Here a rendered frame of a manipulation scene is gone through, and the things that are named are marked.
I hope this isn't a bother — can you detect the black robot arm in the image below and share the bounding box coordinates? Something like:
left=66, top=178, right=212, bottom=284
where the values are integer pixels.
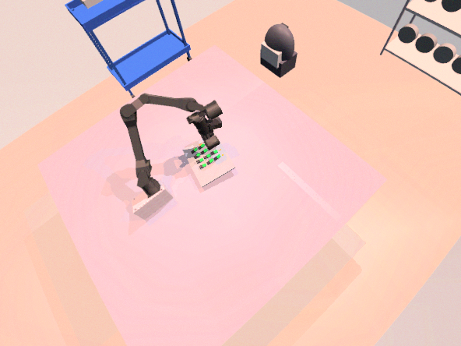
left=120, top=93, right=223, bottom=199

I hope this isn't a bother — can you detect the beige switch panel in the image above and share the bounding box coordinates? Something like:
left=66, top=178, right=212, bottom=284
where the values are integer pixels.
left=183, top=139, right=236, bottom=187

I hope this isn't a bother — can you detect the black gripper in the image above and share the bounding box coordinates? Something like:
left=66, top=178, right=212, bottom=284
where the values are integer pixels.
left=196, top=122, right=220, bottom=150

